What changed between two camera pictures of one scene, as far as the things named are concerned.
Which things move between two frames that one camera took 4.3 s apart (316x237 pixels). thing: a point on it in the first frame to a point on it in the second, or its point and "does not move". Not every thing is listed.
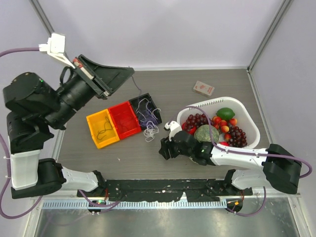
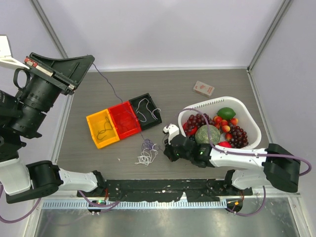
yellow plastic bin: x=102 y=128 does not move
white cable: x=151 y=130 to x=147 y=156
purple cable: x=146 y=116 to x=147 y=144
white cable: x=146 y=104 does not move
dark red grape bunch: x=194 y=121 does not move
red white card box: x=203 y=88 does not move
